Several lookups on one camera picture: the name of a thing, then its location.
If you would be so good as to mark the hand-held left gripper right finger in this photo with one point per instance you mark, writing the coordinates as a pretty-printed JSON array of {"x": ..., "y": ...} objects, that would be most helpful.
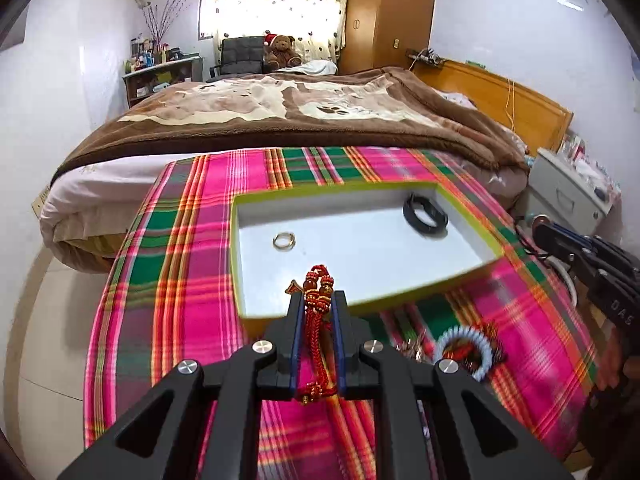
[{"x": 340, "y": 342}]

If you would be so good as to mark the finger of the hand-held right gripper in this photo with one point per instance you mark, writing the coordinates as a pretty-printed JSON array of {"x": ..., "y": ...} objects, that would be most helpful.
[
  {"x": 555, "y": 245},
  {"x": 582, "y": 237}
]

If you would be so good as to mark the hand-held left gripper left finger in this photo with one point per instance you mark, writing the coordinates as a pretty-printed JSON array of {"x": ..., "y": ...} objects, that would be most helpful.
[{"x": 298, "y": 340}]

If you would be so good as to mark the red beaded tassel charm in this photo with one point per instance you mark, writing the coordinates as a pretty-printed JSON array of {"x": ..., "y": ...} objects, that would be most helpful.
[{"x": 320, "y": 320}]

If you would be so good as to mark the white box with yellow-green rim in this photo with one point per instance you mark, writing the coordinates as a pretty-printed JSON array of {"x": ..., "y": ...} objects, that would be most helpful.
[{"x": 360, "y": 240}]

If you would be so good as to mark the person's right hand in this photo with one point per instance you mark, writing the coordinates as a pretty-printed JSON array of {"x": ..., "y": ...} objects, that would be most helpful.
[{"x": 615, "y": 362}]

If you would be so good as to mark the grey nightstand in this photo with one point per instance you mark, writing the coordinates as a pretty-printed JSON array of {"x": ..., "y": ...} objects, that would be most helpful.
[{"x": 565, "y": 195}]

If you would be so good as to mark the clutter on nightstand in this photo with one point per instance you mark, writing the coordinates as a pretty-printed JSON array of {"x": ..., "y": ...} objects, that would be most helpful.
[{"x": 587, "y": 165}]

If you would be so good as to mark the pink green plaid cloth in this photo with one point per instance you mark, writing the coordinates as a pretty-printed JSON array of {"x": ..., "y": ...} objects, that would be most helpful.
[{"x": 190, "y": 260}]

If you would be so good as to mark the black wristband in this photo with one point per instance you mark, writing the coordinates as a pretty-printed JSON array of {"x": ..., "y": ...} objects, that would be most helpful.
[{"x": 412, "y": 220}]

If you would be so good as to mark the brown printed blanket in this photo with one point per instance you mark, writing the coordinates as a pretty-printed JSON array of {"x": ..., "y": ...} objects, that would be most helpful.
[{"x": 350, "y": 130}]

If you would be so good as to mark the power strip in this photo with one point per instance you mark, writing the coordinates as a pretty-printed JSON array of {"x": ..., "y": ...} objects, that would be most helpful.
[{"x": 425, "y": 57}]

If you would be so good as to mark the wooden bed with pale bedding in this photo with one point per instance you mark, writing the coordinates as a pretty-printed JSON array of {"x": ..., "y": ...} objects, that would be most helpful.
[{"x": 100, "y": 175}]

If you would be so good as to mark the white pillow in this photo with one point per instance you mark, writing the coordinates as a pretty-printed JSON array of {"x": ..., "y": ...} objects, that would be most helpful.
[{"x": 312, "y": 67}]

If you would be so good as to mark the wooden wardrobe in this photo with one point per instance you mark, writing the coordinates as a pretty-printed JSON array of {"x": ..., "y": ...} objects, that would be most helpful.
[{"x": 385, "y": 10}]

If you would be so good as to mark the brown teddy bear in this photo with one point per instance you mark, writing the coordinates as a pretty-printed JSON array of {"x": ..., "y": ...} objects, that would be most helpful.
[{"x": 282, "y": 50}]

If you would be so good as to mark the black chair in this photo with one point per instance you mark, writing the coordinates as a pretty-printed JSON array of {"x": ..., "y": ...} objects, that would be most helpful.
[{"x": 242, "y": 55}]

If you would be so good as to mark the white desk shelf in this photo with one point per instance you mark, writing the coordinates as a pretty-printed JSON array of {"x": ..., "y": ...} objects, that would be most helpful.
[{"x": 160, "y": 77}]

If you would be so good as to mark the group of bottles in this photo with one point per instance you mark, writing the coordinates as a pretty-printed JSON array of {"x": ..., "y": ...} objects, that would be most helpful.
[{"x": 147, "y": 57}]

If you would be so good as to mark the small window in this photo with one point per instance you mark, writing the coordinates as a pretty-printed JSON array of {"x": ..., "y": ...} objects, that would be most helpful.
[{"x": 206, "y": 17}]

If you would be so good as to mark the patterned curtain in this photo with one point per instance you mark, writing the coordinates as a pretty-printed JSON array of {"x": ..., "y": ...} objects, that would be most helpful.
[{"x": 280, "y": 5}]

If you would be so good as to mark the purple dried branches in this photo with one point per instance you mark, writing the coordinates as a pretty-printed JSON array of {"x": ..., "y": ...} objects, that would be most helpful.
[{"x": 162, "y": 22}]

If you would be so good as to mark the wall socket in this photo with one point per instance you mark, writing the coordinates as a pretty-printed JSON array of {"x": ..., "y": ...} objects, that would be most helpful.
[{"x": 41, "y": 201}]

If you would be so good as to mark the silver wall poster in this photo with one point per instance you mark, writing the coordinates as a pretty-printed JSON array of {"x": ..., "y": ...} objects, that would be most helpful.
[{"x": 12, "y": 32}]

